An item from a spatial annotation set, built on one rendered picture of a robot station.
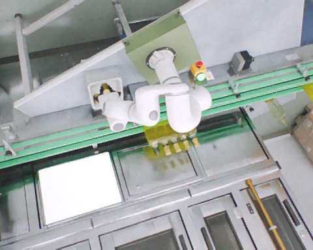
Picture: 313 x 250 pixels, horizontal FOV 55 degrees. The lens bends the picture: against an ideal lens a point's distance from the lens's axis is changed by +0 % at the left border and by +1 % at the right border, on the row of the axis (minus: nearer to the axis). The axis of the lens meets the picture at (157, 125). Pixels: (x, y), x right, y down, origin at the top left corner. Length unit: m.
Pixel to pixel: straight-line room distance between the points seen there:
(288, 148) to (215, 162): 3.97
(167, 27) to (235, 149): 0.91
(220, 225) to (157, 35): 1.05
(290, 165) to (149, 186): 4.14
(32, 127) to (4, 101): 0.49
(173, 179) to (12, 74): 1.33
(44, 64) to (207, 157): 1.31
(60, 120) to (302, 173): 4.58
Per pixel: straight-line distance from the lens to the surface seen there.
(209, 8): 1.55
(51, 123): 1.77
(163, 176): 1.76
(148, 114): 1.06
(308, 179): 5.68
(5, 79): 2.33
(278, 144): 5.75
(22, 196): 1.87
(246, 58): 1.87
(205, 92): 1.24
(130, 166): 1.78
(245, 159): 1.95
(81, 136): 1.71
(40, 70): 2.31
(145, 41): 1.42
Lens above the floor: 1.81
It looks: 28 degrees down
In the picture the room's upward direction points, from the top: 159 degrees clockwise
